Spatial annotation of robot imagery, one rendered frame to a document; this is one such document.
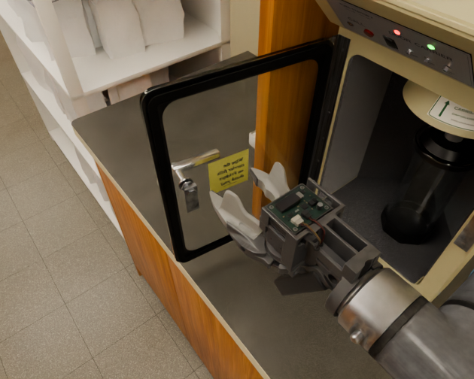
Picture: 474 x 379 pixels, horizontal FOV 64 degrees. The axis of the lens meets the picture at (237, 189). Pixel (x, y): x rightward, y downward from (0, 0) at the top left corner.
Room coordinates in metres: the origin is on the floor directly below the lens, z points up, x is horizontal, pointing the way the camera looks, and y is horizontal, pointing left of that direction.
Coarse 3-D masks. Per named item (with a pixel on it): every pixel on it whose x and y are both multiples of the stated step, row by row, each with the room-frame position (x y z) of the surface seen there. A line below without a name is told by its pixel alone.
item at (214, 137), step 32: (192, 96) 0.43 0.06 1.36; (224, 96) 0.45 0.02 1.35; (256, 96) 0.48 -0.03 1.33; (288, 96) 0.51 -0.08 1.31; (192, 128) 0.43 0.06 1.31; (224, 128) 0.45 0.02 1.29; (256, 128) 0.48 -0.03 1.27; (288, 128) 0.51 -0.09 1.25; (192, 160) 0.42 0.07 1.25; (224, 160) 0.45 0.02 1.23; (256, 160) 0.48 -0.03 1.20; (288, 160) 0.52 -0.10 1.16; (160, 192) 0.40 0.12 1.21; (224, 192) 0.45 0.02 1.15; (256, 192) 0.48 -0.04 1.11; (192, 224) 0.42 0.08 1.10
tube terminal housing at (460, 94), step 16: (352, 32) 0.54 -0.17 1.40; (352, 48) 0.54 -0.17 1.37; (368, 48) 0.52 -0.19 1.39; (384, 48) 0.50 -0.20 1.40; (384, 64) 0.49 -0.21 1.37; (400, 64) 0.47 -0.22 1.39; (416, 64) 0.46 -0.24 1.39; (416, 80) 0.45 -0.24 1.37; (432, 80) 0.44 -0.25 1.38; (448, 80) 0.42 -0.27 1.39; (448, 96) 0.41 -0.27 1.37; (464, 96) 0.40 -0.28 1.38; (320, 176) 0.54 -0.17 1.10; (464, 224) 0.33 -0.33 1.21; (448, 256) 0.33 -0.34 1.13; (464, 256) 0.31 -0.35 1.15; (432, 272) 0.33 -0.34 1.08; (448, 272) 0.32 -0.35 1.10; (416, 288) 0.33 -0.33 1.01; (432, 288) 0.32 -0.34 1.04
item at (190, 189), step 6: (186, 186) 0.41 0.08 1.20; (192, 186) 0.41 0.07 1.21; (186, 192) 0.40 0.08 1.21; (192, 192) 0.40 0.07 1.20; (186, 198) 0.40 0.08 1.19; (192, 198) 0.40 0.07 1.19; (198, 198) 0.41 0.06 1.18; (192, 204) 0.40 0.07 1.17; (198, 204) 0.41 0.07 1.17; (192, 210) 0.40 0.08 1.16
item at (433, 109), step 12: (408, 84) 0.51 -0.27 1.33; (408, 96) 0.49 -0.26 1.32; (420, 96) 0.47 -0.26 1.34; (432, 96) 0.45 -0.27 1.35; (420, 108) 0.45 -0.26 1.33; (432, 108) 0.44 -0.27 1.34; (444, 108) 0.43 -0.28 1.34; (456, 108) 0.42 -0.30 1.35; (432, 120) 0.43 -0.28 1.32; (444, 120) 0.42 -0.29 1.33; (456, 120) 0.42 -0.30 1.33; (468, 120) 0.41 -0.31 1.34; (456, 132) 0.41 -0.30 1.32; (468, 132) 0.40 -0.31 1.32
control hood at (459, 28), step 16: (320, 0) 0.51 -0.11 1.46; (352, 0) 0.44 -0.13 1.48; (368, 0) 0.41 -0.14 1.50; (384, 0) 0.39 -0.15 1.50; (400, 0) 0.38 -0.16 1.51; (416, 0) 0.37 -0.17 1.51; (432, 0) 0.37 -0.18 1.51; (448, 0) 0.37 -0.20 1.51; (464, 0) 0.37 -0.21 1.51; (336, 16) 0.51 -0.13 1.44; (384, 16) 0.41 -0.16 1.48; (400, 16) 0.38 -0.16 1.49; (416, 16) 0.36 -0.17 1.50; (432, 16) 0.35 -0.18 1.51; (448, 16) 0.34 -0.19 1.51; (464, 16) 0.34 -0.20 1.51; (432, 32) 0.36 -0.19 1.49; (448, 32) 0.34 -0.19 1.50; (464, 32) 0.32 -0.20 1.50; (464, 48) 0.33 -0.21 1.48
